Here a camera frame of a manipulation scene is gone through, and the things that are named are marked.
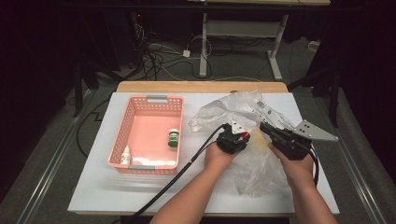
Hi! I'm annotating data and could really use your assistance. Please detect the person's left hand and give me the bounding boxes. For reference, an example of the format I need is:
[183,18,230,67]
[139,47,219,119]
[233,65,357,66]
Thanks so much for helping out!
[204,141,239,175]

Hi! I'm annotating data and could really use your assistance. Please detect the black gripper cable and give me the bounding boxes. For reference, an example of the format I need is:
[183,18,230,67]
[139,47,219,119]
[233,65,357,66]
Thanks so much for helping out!
[307,144,320,189]
[124,124,230,224]

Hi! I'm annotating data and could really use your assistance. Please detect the pink plastic basket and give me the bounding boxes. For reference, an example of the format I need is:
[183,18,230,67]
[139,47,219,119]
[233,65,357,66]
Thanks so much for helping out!
[107,94,185,175]

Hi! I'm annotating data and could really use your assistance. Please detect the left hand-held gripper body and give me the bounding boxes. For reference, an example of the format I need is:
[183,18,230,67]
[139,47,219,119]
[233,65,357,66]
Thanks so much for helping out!
[217,120,247,156]

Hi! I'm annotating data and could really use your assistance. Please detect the black floor cable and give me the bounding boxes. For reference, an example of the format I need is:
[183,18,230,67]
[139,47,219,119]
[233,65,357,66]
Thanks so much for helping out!
[76,99,110,158]

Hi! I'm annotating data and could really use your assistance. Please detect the person's right hand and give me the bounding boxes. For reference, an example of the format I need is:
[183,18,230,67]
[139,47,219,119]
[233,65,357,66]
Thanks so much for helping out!
[268,145,316,189]

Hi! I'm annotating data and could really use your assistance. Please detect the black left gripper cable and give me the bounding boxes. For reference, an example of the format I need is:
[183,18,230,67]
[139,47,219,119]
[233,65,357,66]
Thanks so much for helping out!
[124,124,230,224]

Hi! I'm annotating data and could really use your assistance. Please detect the flat white packet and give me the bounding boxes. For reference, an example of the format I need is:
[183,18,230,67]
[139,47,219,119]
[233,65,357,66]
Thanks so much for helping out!
[132,157,177,167]

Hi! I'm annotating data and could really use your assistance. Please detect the small white dropper bottle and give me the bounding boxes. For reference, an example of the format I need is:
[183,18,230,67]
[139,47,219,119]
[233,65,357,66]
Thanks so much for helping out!
[120,145,133,166]

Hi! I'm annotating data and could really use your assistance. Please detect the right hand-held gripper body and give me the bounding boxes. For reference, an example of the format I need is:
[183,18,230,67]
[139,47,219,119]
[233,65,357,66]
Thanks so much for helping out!
[270,119,340,161]

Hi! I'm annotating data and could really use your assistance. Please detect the clear plastic bag with smiley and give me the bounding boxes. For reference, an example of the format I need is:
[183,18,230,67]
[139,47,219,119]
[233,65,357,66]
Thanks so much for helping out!
[188,90,300,199]

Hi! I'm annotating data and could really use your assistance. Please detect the tangle of floor cables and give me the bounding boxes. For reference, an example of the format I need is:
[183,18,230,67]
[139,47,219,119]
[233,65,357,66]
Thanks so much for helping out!
[134,21,213,82]

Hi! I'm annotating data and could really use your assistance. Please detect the white board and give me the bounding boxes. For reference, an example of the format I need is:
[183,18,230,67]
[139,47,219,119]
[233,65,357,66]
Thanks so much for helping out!
[67,91,340,216]

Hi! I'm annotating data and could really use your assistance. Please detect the white metal desk frame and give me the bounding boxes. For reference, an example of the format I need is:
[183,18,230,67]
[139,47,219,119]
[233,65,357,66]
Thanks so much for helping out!
[186,0,332,82]

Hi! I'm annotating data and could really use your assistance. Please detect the black stand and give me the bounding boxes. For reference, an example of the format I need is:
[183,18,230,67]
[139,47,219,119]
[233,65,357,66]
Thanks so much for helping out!
[73,55,125,118]
[288,62,342,129]

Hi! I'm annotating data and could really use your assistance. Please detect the metal floor rail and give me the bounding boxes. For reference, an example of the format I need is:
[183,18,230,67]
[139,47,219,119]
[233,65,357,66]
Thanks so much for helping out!
[15,90,94,224]
[317,92,390,224]

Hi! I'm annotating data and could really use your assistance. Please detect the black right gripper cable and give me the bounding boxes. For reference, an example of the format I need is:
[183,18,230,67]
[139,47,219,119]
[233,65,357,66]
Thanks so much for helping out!
[307,144,320,189]

